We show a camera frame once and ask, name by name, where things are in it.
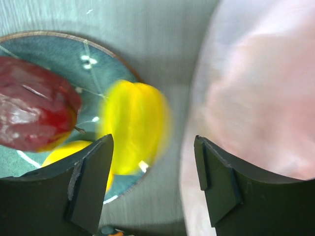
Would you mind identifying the patterned orange black garment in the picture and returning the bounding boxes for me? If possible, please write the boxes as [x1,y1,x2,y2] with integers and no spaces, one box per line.
[97,226,124,236]

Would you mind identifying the blue ceramic plate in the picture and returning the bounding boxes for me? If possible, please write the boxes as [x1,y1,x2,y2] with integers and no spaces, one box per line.
[0,31,148,204]

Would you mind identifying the yellow fake starfruit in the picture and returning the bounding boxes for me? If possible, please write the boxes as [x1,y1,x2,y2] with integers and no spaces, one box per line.
[96,80,170,175]

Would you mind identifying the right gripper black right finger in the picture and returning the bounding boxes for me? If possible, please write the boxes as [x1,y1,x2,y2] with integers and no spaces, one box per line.
[194,136,315,236]

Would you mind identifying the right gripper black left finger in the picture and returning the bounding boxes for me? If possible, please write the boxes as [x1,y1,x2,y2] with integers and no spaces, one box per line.
[0,135,114,236]

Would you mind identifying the pink plastic bag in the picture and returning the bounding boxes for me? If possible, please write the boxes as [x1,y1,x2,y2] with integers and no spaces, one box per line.
[180,0,315,236]

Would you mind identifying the red fake apple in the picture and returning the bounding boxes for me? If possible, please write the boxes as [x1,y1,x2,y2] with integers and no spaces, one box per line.
[0,56,82,152]

